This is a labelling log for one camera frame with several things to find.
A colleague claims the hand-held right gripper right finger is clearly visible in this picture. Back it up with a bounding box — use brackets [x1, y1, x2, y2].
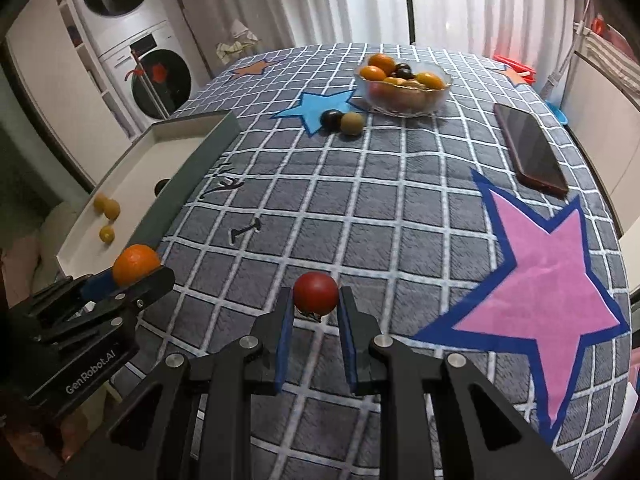
[336, 286, 576, 480]

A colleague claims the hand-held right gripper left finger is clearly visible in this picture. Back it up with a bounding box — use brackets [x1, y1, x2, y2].
[60, 286, 295, 480]

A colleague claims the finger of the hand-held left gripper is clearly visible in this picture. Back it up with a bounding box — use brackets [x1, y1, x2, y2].
[27, 270, 121, 321]
[37, 266, 177, 346]

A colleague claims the large orange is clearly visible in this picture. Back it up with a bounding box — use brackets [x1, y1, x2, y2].
[112, 244, 162, 288]

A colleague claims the red round fruit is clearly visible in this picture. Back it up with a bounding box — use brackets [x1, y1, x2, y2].
[293, 272, 340, 317]

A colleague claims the white box with grey rim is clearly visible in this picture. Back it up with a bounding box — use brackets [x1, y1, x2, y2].
[55, 110, 241, 281]

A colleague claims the grey checked star blanket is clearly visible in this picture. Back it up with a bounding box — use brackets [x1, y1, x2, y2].
[100, 42, 633, 480]

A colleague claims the white washing machine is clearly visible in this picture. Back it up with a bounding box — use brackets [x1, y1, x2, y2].
[97, 20, 206, 136]

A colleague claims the white shelf cabinet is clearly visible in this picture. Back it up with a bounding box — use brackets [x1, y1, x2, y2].
[5, 0, 131, 186]

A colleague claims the tan round fruit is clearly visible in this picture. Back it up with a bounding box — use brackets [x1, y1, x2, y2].
[340, 112, 365, 137]

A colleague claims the clear glass bowl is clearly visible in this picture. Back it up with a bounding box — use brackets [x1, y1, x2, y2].
[354, 57, 453, 118]

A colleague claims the crumpled light cloth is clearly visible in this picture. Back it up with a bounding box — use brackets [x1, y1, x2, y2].
[216, 19, 262, 63]

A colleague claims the smartphone with red case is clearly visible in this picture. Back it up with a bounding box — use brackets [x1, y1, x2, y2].
[493, 102, 570, 198]

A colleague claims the blue plastic item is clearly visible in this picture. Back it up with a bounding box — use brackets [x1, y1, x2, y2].
[544, 100, 570, 125]

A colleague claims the red plastic basket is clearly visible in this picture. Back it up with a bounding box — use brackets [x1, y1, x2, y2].
[492, 54, 537, 86]

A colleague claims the white curtain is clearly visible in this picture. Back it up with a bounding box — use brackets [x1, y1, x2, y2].
[170, 0, 586, 61]

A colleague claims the white power cable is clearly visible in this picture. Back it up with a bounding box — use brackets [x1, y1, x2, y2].
[542, 25, 586, 96]

